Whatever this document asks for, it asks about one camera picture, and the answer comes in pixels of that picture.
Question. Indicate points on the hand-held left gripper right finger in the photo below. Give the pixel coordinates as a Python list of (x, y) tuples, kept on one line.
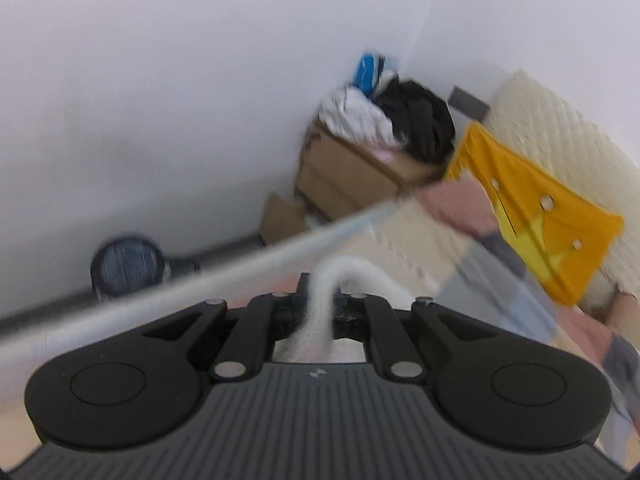
[(350, 320)]

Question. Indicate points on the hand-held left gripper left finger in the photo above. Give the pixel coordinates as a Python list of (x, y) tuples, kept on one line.
[(290, 310)]

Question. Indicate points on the cream striped sweater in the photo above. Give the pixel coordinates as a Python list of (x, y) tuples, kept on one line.
[(315, 320)]

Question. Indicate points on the white crumpled clothes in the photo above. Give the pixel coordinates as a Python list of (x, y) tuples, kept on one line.
[(350, 115)]

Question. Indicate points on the black crumpled clothes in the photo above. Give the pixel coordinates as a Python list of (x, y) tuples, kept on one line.
[(420, 120)]

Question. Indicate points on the flat cardboard piece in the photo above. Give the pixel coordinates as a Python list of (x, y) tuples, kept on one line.
[(282, 220)]

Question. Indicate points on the cardboard box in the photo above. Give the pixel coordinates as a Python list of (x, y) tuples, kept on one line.
[(350, 175)]

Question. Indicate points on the patchwork checked quilt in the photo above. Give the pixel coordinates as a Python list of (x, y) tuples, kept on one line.
[(500, 270)]

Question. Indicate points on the dark round appliance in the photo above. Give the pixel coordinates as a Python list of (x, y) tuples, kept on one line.
[(127, 265)]

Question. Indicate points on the yellow crown pillow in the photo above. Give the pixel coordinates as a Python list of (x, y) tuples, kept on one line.
[(565, 220)]

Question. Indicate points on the blue plastic bottle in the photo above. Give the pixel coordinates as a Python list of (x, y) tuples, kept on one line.
[(366, 72)]

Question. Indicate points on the beige pillow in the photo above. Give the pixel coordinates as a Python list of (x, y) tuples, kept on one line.
[(626, 307)]

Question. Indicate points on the cream quilted headboard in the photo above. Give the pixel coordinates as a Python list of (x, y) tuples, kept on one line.
[(550, 115)]

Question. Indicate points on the grey wall switch plate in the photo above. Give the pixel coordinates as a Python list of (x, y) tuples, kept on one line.
[(467, 104)]

